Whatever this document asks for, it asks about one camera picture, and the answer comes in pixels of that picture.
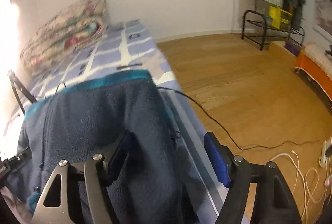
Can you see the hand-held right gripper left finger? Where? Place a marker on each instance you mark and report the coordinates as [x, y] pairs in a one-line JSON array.
[[119, 156]]

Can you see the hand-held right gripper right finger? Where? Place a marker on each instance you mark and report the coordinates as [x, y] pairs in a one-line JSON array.
[[216, 159]]

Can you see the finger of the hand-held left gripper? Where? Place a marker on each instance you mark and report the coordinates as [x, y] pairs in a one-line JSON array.
[[19, 159]]

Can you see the teal plaid fleece jacket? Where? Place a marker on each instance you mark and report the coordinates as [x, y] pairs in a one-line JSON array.
[[103, 115]]

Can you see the black metal clothes rack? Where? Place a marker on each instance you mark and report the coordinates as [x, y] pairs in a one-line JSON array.
[[262, 39]]

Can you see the black tripod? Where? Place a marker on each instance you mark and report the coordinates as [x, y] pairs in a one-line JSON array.
[[26, 90]]

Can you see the white power strip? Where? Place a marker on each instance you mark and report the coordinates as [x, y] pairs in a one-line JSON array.
[[324, 153]]

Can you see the blue checked blanket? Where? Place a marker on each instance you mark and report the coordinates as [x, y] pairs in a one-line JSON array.
[[134, 44]]

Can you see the cardboard box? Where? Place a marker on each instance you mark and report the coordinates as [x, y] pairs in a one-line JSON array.
[[278, 44]]

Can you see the low table with orange cloth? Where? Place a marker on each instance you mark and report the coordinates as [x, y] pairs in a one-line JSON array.
[[308, 65]]

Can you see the folded floral quilt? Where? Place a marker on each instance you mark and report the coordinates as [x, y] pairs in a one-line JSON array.
[[64, 29]]

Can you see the yellow crate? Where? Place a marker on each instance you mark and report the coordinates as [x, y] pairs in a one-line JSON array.
[[277, 16]]

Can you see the small black device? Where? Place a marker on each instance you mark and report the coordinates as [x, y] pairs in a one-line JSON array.
[[329, 52]]

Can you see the wall poster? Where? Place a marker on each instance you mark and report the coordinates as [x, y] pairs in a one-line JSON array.
[[324, 18]]

